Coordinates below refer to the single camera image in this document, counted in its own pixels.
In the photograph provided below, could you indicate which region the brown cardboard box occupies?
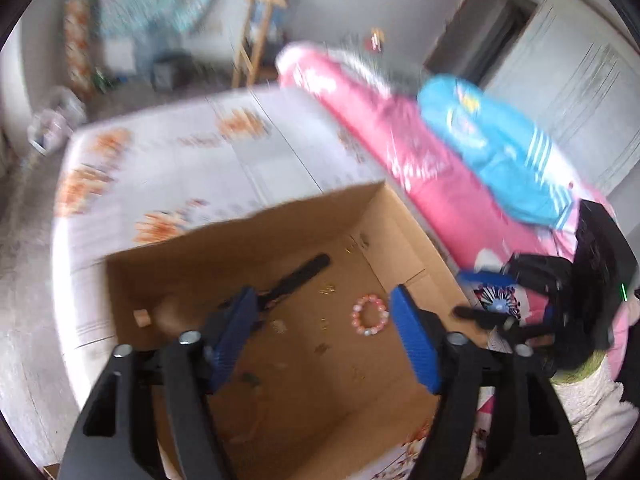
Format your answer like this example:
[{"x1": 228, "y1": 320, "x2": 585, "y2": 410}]
[{"x1": 105, "y1": 182, "x2": 468, "y2": 480}]

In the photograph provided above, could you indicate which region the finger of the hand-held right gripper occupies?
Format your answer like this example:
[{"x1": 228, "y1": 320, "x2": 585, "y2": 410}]
[
  {"x1": 452, "y1": 305, "x2": 521, "y2": 333},
  {"x1": 457, "y1": 269, "x2": 516, "y2": 290}
]

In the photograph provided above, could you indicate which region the orange patterned roll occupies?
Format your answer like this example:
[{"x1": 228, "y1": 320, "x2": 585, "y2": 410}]
[{"x1": 62, "y1": 0, "x2": 101, "y2": 96}]

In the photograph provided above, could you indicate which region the blue plastic water jug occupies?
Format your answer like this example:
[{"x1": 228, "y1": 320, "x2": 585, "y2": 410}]
[{"x1": 252, "y1": 0, "x2": 283, "y2": 43}]

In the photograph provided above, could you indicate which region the black hair clip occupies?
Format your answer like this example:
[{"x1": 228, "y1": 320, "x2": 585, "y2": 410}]
[{"x1": 260, "y1": 254, "x2": 332, "y2": 311}]

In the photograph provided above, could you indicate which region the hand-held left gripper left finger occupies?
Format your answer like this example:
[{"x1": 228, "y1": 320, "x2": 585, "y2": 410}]
[{"x1": 59, "y1": 286, "x2": 261, "y2": 480}]

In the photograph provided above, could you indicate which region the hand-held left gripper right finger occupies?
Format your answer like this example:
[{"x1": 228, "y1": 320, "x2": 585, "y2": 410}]
[{"x1": 390, "y1": 284, "x2": 586, "y2": 480}]

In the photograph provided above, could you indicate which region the white wardrobe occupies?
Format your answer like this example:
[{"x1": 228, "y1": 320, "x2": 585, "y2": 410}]
[{"x1": 482, "y1": 0, "x2": 640, "y2": 198}]

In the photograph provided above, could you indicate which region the dark grey bin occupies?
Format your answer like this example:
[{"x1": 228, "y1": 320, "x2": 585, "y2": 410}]
[{"x1": 152, "y1": 55, "x2": 193, "y2": 93}]

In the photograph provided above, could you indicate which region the pink orange bead bracelet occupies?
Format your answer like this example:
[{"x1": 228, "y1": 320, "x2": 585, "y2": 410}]
[{"x1": 351, "y1": 295, "x2": 390, "y2": 337}]

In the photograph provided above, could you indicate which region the green fluffy cloth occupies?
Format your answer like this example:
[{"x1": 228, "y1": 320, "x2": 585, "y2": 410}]
[{"x1": 555, "y1": 350, "x2": 608, "y2": 386}]

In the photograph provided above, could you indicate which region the white plastic bag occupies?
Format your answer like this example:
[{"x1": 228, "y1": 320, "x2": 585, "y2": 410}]
[{"x1": 27, "y1": 87, "x2": 88, "y2": 153}]

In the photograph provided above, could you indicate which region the pink floral blanket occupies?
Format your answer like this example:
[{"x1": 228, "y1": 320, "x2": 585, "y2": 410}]
[{"x1": 276, "y1": 42, "x2": 628, "y2": 361}]

